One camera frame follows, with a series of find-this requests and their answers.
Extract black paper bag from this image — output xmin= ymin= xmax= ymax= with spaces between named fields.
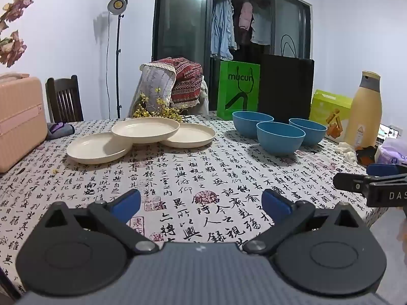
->
xmin=258 ymin=34 xmax=315 ymax=123

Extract hanging white garment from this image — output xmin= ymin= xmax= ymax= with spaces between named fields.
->
xmin=251 ymin=5 xmax=272 ymax=45

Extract green paper bag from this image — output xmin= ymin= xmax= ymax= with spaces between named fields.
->
xmin=217 ymin=60 xmax=260 ymax=120

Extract yellow flower branch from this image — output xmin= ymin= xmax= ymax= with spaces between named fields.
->
xmin=132 ymin=87 xmax=191 ymax=123

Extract yellow-green snack box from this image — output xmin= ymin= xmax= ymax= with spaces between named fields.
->
xmin=309 ymin=89 xmax=353 ymax=140

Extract cream plate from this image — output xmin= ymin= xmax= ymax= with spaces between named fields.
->
xmin=67 ymin=132 xmax=132 ymax=165
xmin=111 ymin=117 xmax=180 ymax=146
xmin=161 ymin=123 xmax=216 ymax=148

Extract pink suitcase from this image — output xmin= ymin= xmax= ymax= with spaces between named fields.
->
xmin=0 ymin=73 xmax=48 ymax=174

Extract pink dried flowers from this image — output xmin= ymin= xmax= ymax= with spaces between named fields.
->
xmin=0 ymin=0 xmax=34 ymax=68

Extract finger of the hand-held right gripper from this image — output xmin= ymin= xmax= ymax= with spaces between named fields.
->
xmin=333 ymin=172 xmax=374 ymax=194
xmin=366 ymin=163 xmax=407 ymax=177

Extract blue bowl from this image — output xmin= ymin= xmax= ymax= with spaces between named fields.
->
xmin=232 ymin=111 xmax=274 ymax=139
xmin=289 ymin=118 xmax=327 ymax=146
xmin=256 ymin=121 xmax=306 ymax=156

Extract dark wooden chair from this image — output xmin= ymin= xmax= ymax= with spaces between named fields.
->
xmin=45 ymin=75 xmax=84 ymax=124

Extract calligraphy printed tablecloth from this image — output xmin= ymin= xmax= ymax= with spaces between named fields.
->
xmin=0 ymin=114 xmax=407 ymax=296

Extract red patterned blanket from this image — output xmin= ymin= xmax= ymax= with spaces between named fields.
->
xmin=149 ymin=57 xmax=203 ymax=109

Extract hanging blue shirt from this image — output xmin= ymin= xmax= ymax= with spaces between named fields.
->
xmin=210 ymin=0 xmax=237 ymax=60

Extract purple grey cloth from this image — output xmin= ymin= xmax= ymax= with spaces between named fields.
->
xmin=47 ymin=122 xmax=75 ymax=140

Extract white cloth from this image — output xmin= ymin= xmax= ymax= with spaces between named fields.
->
xmin=337 ymin=141 xmax=360 ymax=166

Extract studio light on stand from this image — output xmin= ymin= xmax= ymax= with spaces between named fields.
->
xmin=106 ymin=0 xmax=129 ymax=119

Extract hanging pink garment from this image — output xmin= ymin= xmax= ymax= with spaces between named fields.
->
xmin=238 ymin=2 xmax=254 ymax=32

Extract dark sliding glass door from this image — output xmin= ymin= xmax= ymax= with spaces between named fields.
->
xmin=152 ymin=0 xmax=311 ymax=70

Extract black and orange pouch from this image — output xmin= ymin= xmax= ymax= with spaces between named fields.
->
xmin=355 ymin=146 xmax=377 ymax=166

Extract purple tissue pack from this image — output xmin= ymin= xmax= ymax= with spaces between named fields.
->
xmin=375 ymin=137 xmax=407 ymax=166

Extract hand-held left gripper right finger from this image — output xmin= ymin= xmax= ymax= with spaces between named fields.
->
xmin=243 ymin=188 xmax=361 ymax=256

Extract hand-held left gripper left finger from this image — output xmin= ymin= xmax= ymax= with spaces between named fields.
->
xmin=45 ymin=189 xmax=158 ymax=256

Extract yellow bottle with grey cap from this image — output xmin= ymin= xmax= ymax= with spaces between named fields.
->
xmin=344 ymin=71 xmax=382 ymax=149

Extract grey quilted cloth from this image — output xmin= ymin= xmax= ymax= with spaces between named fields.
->
xmin=129 ymin=62 xmax=177 ymax=118

